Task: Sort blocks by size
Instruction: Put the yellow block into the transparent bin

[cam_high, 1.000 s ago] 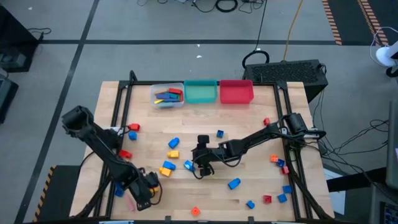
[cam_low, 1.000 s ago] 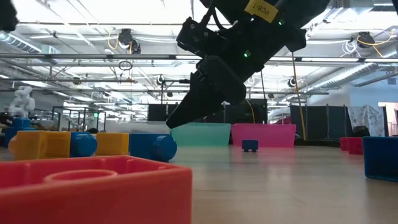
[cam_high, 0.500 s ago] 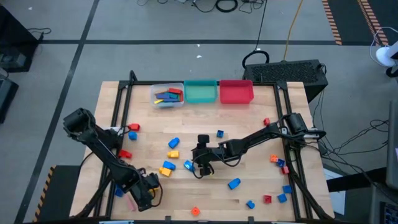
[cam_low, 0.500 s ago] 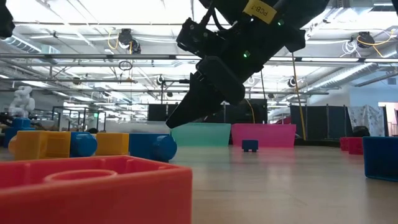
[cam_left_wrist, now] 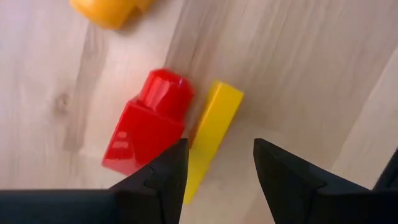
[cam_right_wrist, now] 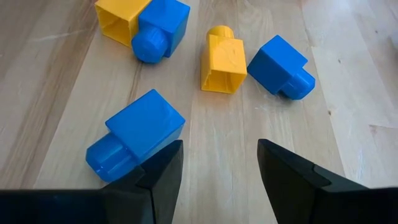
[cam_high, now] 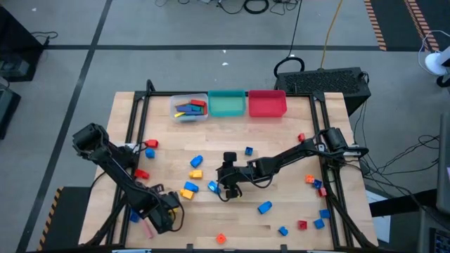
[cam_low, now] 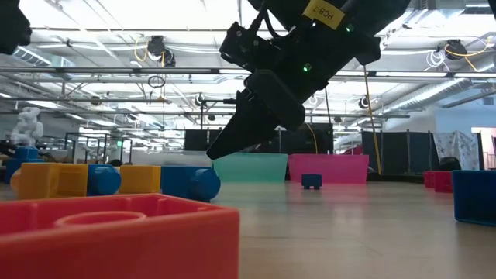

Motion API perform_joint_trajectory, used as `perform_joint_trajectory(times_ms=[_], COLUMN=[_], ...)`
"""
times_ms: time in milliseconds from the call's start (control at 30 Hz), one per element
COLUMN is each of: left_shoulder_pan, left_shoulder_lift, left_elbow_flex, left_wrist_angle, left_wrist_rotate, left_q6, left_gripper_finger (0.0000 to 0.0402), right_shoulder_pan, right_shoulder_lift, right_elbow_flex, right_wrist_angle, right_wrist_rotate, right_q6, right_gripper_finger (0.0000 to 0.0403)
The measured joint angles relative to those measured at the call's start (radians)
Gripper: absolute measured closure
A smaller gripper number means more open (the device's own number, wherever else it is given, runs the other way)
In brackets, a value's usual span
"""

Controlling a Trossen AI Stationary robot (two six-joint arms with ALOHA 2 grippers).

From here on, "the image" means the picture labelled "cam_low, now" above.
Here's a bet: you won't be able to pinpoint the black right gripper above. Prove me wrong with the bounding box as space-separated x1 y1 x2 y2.
206 0 360 160

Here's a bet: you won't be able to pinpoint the small blue toy block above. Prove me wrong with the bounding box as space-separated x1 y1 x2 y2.
451 169 496 228
301 174 323 191

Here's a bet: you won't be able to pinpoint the black partition panels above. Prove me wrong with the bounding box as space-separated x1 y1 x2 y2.
361 130 434 175
184 122 335 154

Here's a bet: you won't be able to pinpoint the red plastic bin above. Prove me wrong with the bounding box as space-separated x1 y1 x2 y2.
287 153 370 185

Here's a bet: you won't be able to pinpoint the medium yellow toy block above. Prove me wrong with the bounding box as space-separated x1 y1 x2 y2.
118 165 162 195
10 162 90 202

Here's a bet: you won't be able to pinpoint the yellow hanging cable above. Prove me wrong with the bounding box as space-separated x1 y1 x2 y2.
363 65 383 176

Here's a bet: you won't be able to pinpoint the small orange toy block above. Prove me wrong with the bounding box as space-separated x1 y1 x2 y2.
0 193 241 279

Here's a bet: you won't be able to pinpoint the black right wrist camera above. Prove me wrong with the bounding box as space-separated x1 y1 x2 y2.
219 22 287 74

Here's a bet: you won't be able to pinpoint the black gantry frame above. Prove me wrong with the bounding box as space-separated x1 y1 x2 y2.
199 99 237 131

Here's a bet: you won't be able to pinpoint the black ceiling cable reel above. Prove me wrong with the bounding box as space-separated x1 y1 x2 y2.
443 36 492 73
133 34 177 69

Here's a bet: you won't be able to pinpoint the teal plastic bin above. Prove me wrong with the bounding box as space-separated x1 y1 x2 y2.
212 152 288 183

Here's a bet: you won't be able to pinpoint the yellow label sticker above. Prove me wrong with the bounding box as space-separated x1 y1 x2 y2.
301 0 346 30

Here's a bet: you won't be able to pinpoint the black chair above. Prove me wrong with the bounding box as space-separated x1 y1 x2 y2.
439 157 462 172

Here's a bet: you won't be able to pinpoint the white patterned cloth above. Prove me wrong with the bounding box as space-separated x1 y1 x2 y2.
432 130 481 171

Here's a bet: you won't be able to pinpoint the black aluminium table frame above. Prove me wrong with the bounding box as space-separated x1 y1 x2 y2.
367 172 425 184

